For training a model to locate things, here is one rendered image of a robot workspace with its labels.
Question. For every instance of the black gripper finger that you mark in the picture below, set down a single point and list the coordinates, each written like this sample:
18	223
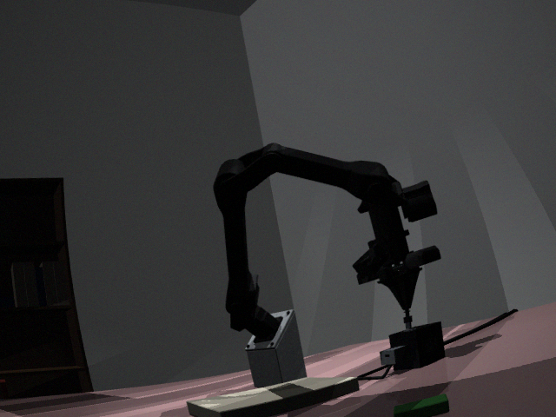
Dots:
407	283
395	289

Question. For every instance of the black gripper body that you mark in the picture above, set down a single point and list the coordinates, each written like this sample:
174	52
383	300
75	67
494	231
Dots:
411	259

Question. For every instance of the green rectangular block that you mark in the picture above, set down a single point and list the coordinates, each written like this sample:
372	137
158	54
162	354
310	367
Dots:
423	408

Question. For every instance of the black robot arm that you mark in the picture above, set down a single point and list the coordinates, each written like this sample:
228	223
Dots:
380	195

